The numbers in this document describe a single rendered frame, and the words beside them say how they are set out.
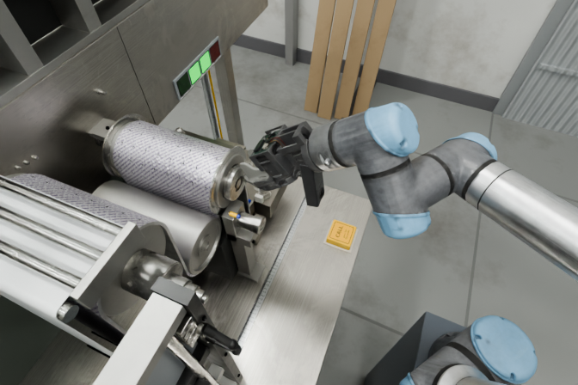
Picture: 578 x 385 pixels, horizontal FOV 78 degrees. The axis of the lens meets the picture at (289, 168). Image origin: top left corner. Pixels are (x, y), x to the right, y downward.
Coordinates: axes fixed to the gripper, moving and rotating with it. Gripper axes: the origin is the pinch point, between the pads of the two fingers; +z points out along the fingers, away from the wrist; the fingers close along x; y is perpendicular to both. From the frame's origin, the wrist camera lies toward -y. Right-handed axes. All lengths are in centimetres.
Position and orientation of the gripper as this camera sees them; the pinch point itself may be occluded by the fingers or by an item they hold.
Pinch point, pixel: (251, 177)
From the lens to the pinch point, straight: 73.8
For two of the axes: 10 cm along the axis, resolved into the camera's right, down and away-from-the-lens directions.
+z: -7.1, 1.8, 6.8
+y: -5.9, -6.7, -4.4
